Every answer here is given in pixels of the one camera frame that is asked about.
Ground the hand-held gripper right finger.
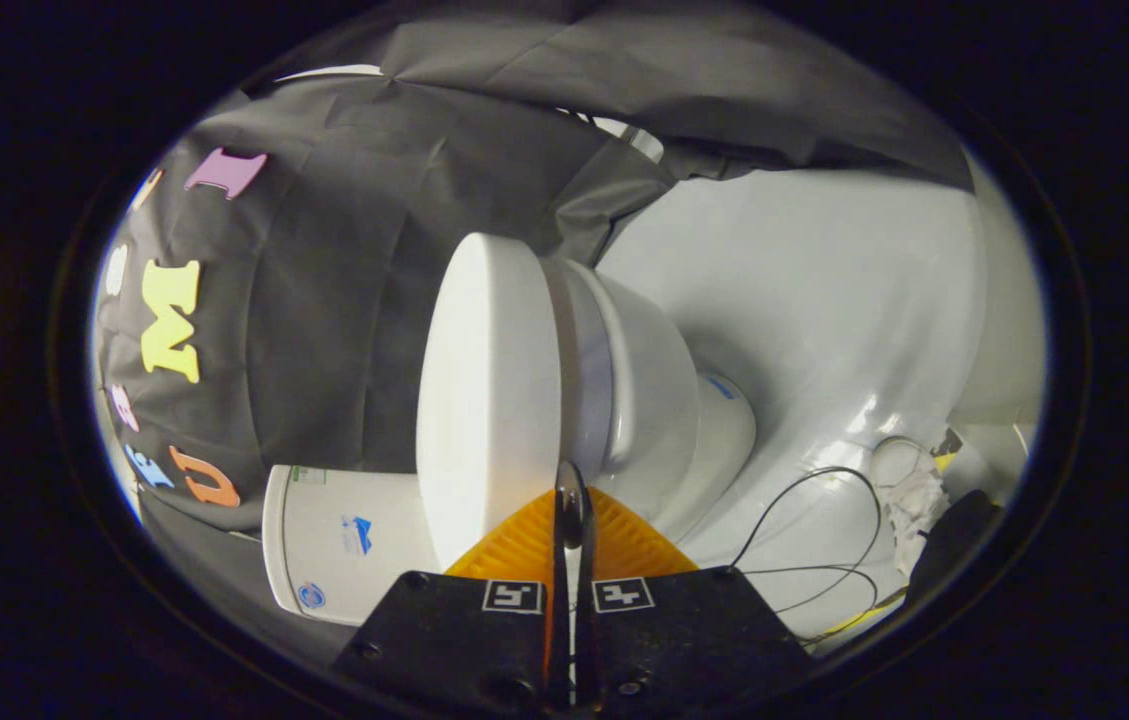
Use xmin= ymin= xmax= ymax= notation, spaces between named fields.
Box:
xmin=570 ymin=460 xmax=815 ymax=714

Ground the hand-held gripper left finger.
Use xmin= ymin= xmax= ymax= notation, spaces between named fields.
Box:
xmin=332 ymin=487 xmax=572 ymax=716

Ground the crumpled white paper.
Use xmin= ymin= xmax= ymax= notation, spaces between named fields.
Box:
xmin=886 ymin=468 xmax=947 ymax=579

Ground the dark bag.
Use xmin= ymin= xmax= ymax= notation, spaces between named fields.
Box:
xmin=907 ymin=489 xmax=1007 ymax=613

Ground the black backdrop cloth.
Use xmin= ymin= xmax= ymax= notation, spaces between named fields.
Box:
xmin=89 ymin=0 xmax=975 ymax=641

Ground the thin yellow cable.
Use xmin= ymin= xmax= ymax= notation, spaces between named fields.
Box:
xmin=802 ymin=585 xmax=913 ymax=647

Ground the thin black cable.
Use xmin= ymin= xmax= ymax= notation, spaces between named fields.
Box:
xmin=727 ymin=465 xmax=887 ymax=616

